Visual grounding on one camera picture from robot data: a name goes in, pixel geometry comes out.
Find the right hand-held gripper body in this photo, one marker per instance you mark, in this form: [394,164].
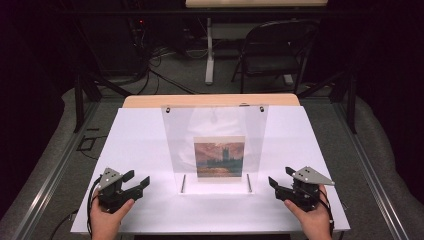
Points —
[308,186]

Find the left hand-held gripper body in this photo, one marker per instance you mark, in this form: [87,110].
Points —
[108,186]

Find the clear acrylic picture frame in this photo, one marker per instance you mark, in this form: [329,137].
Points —
[180,133]

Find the painted landscape picture card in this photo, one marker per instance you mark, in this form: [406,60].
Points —
[218,158]

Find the person's left hand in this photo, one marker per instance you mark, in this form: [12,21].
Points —
[106,223]

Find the person's right hand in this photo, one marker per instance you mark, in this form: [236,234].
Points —
[315,223]

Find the white board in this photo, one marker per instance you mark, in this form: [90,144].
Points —
[133,140]

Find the black metal stand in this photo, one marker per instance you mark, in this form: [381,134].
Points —
[350,100]
[78,100]

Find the light wooden table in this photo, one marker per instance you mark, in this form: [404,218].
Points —
[186,100]

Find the black folding chair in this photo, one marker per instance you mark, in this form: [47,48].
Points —
[273,63]

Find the black computer tower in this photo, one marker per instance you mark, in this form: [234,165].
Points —
[138,30]

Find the wooden desk with white legs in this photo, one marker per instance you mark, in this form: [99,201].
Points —
[209,50]

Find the aluminium rail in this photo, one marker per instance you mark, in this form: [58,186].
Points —
[370,183]
[50,183]

